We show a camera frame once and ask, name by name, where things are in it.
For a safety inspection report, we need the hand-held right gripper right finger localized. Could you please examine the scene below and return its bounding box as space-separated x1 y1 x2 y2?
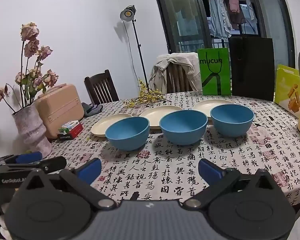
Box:
184 158 282 210

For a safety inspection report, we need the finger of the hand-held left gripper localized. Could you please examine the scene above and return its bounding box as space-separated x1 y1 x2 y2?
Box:
0 151 43 167
5 156 67 174

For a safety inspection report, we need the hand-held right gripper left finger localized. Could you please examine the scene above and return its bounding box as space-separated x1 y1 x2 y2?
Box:
21 158 117 210

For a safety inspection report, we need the cream plate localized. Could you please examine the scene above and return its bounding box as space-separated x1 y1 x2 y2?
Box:
91 113 133 138
192 99 237 120
139 105 184 130

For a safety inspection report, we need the blue bowl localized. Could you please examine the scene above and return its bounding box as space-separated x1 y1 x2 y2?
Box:
105 117 150 152
159 110 208 145
210 104 255 137

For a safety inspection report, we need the pink grey stone vase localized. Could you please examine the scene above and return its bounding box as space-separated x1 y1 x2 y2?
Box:
12 102 53 159

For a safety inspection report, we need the red and black box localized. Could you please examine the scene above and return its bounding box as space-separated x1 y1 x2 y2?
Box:
57 124 84 140

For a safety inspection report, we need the white and blue box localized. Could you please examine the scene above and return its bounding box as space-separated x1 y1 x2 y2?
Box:
62 120 80 130

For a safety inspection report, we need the small pink suitcase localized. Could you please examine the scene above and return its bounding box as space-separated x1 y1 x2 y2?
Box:
35 84 85 140

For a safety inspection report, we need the grey and purple cloth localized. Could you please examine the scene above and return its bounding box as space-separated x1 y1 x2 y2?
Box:
81 102 103 117

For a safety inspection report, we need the dark wooden chair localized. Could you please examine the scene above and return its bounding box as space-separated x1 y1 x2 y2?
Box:
84 69 120 105

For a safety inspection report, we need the green paper bag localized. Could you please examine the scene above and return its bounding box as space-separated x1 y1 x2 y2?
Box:
197 47 232 96

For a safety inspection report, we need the yellow flower branch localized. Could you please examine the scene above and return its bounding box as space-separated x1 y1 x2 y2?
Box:
122 79 172 109

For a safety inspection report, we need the wooden chair under jacket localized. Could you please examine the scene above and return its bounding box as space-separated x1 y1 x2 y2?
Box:
165 60 193 93

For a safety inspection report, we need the beige jacket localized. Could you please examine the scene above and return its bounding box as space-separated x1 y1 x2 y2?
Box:
149 52 203 94

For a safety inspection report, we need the black paper bag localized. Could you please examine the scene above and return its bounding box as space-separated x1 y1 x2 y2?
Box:
228 17 275 102

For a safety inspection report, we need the yellow-green gift box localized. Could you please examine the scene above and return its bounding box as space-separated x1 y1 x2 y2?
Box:
274 64 300 118

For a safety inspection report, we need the dried pink rose bouquet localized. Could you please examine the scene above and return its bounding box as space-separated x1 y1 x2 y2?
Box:
0 22 59 113

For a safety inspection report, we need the hanging light blue shirt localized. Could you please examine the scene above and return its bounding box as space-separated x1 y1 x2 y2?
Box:
207 0 232 40

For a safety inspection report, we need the studio lamp on stand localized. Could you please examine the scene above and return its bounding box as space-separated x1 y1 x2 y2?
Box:
119 4 150 90

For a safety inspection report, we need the black framed glass door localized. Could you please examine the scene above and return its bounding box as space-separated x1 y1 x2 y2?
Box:
151 0 297 67

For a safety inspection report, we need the hanging white garment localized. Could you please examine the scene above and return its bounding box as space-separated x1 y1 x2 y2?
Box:
244 0 255 22

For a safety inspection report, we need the hanging pink garment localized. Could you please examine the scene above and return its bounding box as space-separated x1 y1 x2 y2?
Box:
227 0 240 14

